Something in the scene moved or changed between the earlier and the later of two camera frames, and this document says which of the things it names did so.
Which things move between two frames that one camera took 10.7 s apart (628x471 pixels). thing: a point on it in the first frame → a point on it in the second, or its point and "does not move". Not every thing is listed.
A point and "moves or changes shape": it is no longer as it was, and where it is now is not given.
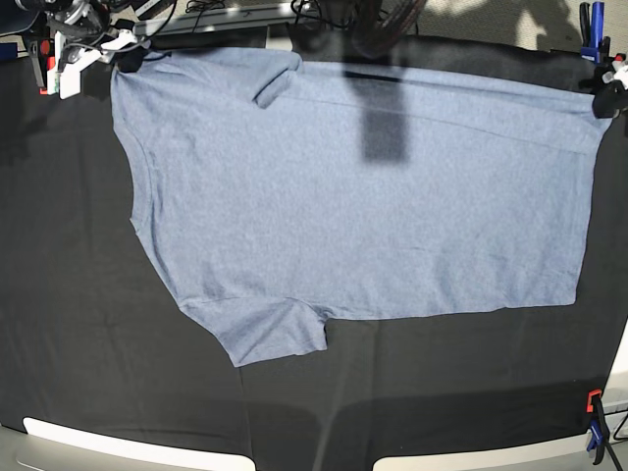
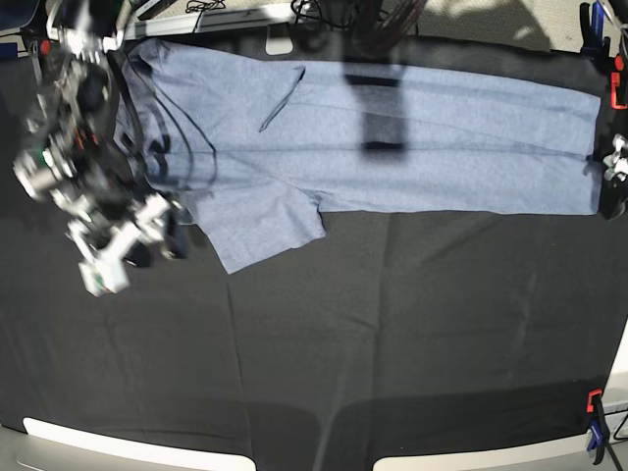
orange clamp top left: (42, 53) does not move
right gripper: (609, 100) → (614, 192)
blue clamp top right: (596, 47) does not move
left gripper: (63, 55) → (129, 235)
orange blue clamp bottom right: (599, 429) does not move
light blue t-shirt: (276, 198) moves or changes shape
